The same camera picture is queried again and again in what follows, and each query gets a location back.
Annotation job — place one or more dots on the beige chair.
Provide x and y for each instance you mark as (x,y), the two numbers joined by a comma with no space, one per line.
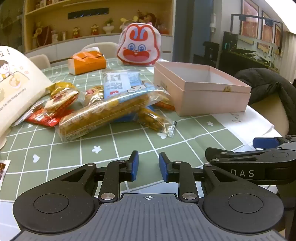
(275,109)

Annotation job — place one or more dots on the white paper sheet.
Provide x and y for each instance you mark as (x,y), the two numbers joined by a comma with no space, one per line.
(245,120)

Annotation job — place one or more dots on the yellow red snack packet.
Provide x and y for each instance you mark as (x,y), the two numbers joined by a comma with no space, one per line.
(61,97)

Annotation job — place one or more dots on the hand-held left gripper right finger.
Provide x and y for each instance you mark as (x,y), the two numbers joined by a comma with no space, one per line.
(163,170)

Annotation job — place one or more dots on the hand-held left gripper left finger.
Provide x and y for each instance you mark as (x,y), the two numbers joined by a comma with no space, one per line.
(133,165)

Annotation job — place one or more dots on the fish tank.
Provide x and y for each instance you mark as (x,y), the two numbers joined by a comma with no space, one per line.
(249,48)

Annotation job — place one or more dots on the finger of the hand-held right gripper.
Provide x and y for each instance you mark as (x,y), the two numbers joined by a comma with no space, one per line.
(263,142)
(215,154)

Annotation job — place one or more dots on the brown bag with flowers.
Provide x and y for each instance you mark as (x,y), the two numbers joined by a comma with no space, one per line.
(42,34)

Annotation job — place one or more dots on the red white rabbit bag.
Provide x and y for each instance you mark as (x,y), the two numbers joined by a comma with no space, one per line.
(138,46)

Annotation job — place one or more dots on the gold orange snack packet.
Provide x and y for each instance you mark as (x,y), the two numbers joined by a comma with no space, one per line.
(165,105)

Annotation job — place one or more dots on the blue snack packet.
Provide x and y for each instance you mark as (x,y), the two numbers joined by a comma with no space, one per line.
(118,83)

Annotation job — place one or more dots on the black water dispenser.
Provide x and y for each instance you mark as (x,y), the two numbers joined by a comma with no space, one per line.
(205,54)

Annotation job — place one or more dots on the framed picture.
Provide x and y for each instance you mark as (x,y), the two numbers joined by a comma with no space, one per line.
(267,34)
(249,18)
(278,39)

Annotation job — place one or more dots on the dried flower decoration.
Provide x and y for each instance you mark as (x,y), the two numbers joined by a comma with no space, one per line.
(150,17)

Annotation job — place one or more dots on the small dark red packet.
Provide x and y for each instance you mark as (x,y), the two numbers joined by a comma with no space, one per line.
(3,172)

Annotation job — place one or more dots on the short biscuit packet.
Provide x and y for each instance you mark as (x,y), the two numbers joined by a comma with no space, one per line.
(155,121)

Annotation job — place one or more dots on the cream printed tote bag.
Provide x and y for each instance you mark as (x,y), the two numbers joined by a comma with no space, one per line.
(20,88)

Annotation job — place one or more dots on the round bun packet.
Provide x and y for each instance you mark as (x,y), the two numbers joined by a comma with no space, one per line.
(92,95)

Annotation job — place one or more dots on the green checked tablecloth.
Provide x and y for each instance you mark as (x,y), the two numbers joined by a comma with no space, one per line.
(129,141)

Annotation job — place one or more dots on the wooden shelf unit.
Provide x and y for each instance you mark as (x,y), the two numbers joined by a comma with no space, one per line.
(57,23)

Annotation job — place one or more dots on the white wall device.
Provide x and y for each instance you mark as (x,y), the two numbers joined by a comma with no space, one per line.
(213,23)

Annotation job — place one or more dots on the white vase with plant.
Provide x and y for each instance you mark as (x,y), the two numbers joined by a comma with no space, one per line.
(108,27)

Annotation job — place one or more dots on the pink cardboard box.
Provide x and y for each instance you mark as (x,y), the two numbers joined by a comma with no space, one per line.
(208,99)

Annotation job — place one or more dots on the orange tissue box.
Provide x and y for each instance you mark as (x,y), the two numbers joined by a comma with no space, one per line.
(87,62)

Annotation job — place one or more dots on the black puffer jacket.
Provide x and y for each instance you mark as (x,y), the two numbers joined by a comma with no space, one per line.
(266,85)

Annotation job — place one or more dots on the long biscuit packet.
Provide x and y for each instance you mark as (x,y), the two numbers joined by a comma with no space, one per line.
(99,115)

